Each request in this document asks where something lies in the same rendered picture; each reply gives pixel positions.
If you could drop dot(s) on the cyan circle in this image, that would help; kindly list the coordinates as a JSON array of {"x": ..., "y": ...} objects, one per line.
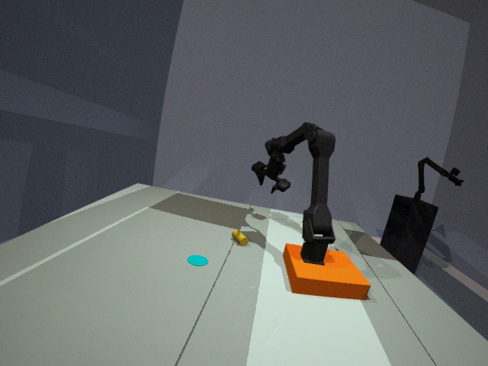
[{"x": 197, "y": 260}]

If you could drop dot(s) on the yellow tall cylinder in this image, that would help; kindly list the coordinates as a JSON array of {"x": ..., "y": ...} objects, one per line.
[{"x": 240, "y": 238}]

